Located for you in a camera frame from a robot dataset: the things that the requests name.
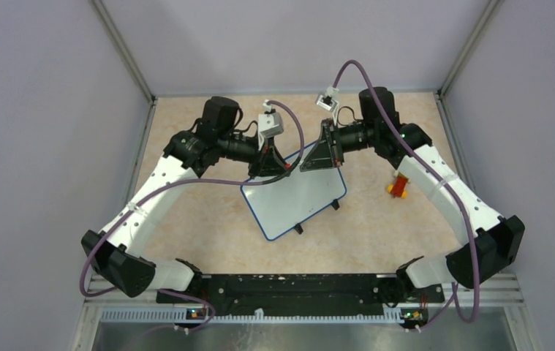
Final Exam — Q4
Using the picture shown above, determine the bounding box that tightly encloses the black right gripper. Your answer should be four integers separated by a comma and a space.
299, 119, 377, 173

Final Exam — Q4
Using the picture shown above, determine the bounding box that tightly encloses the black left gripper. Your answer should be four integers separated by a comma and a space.
219, 131, 291, 179

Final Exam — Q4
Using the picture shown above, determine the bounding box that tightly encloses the blue framed whiteboard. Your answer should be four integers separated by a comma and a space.
240, 168, 347, 241

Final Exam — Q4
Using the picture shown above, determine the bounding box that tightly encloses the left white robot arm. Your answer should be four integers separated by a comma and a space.
79, 96, 303, 302

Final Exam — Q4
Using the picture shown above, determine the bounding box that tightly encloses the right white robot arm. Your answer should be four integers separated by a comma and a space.
300, 87, 525, 301

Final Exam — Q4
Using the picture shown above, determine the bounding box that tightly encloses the colourful toy block figure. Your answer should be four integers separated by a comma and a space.
387, 170, 409, 199

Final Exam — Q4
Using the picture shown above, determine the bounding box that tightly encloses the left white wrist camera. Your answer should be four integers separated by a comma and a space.
257, 100, 284, 139

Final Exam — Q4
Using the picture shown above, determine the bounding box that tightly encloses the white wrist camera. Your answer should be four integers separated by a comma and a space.
316, 86, 339, 111
257, 100, 284, 139

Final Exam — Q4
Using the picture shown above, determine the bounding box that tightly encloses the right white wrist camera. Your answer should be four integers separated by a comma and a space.
316, 86, 339, 111

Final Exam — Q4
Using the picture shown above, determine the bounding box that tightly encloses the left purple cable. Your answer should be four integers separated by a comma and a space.
78, 99, 306, 298

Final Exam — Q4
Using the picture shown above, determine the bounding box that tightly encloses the purple cable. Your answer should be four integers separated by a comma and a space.
78, 99, 306, 298
331, 60, 482, 324

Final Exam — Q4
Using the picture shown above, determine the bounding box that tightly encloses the white slotted cable duct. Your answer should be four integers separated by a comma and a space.
100, 307, 404, 324

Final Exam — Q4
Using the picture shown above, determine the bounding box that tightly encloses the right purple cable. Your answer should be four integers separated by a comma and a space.
331, 60, 482, 324

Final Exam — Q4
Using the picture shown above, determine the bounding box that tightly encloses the aluminium frame rail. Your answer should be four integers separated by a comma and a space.
72, 273, 538, 350

